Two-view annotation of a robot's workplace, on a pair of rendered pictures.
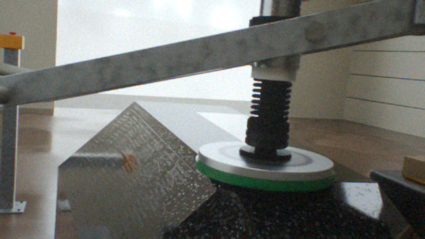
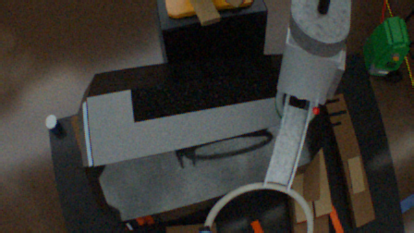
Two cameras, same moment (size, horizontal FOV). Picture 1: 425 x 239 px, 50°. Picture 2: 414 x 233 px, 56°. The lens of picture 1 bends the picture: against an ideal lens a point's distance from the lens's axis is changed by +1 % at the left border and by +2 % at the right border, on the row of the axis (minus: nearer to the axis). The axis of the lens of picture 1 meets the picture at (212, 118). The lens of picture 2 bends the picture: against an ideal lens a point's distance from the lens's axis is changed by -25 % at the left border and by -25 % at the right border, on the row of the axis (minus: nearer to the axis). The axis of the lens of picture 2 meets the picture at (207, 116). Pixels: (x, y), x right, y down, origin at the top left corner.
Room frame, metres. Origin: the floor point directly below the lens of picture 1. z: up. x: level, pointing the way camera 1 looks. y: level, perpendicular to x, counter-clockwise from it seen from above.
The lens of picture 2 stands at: (0.98, 0.77, 3.01)
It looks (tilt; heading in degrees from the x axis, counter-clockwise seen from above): 70 degrees down; 280
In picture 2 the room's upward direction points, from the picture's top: 6 degrees counter-clockwise
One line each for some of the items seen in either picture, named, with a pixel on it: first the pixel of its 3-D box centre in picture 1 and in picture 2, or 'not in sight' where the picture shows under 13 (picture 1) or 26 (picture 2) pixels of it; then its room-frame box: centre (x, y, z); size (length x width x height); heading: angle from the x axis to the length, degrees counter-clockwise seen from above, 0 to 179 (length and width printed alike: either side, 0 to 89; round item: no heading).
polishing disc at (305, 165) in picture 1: (264, 158); (298, 102); (0.71, -0.09, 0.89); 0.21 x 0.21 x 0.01
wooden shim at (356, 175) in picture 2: not in sight; (356, 175); (0.15, 0.08, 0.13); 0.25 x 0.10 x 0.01; 106
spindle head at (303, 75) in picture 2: not in sight; (312, 41); (0.69, -0.17, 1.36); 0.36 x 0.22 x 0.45; 79
